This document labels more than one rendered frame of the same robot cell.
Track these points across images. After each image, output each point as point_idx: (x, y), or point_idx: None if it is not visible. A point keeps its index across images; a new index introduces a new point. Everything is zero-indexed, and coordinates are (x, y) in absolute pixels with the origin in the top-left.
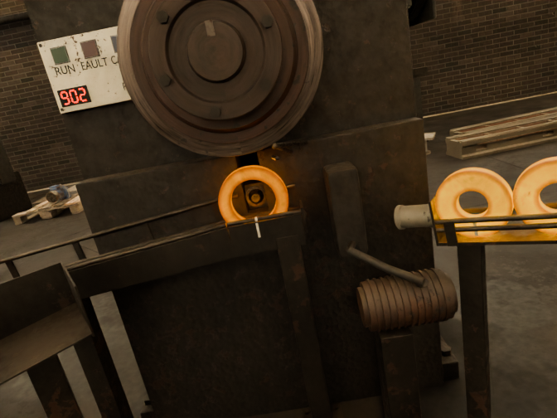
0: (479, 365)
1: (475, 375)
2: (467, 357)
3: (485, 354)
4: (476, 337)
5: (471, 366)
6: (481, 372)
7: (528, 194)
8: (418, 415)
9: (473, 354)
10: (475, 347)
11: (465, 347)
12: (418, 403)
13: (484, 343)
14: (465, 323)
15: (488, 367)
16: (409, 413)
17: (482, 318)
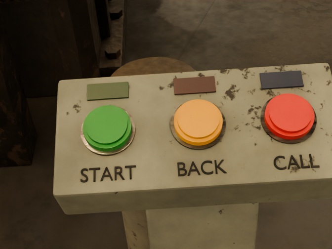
0: (74, 61)
1: (72, 72)
2: (62, 51)
3: (77, 47)
4: (64, 24)
5: (67, 61)
6: (77, 70)
7: None
8: (11, 114)
9: (66, 47)
10: (66, 38)
11: (58, 37)
12: (9, 101)
13: (73, 33)
14: (52, 5)
15: (93, 66)
16: (0, 111)
17: (66, 0)
